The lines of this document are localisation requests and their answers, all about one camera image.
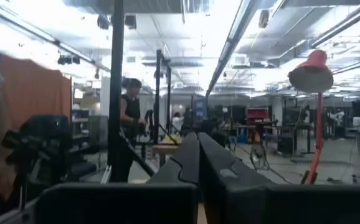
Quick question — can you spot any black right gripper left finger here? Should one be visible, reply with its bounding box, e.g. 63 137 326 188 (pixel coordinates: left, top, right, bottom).
35 132 201 224

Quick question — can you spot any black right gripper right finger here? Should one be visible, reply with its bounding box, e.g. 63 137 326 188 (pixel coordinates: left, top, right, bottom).
197 132 360 224

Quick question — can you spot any small wooden table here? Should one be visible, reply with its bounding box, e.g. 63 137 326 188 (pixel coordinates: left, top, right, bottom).
151 143 181 169

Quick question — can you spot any yellow object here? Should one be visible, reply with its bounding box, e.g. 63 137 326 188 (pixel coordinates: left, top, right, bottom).
163 133 182 146

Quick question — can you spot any red tool cabinet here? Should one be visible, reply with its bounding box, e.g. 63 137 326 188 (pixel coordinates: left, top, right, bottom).
245 107 270 125

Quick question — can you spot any blue banner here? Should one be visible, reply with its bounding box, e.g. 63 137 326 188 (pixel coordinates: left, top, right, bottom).
194 98 208 121

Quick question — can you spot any red desk lamp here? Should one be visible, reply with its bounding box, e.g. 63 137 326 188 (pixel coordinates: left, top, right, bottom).
288 49 334 185

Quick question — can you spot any orange fabric partition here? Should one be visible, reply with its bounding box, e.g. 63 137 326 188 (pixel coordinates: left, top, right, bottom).
0 54 72 131

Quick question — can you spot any black metal rack frame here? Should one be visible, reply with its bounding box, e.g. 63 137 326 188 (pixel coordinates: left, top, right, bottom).
154 49 173 146

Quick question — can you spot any black aluminium frame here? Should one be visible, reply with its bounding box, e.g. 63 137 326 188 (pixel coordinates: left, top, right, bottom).
107 0 156 184

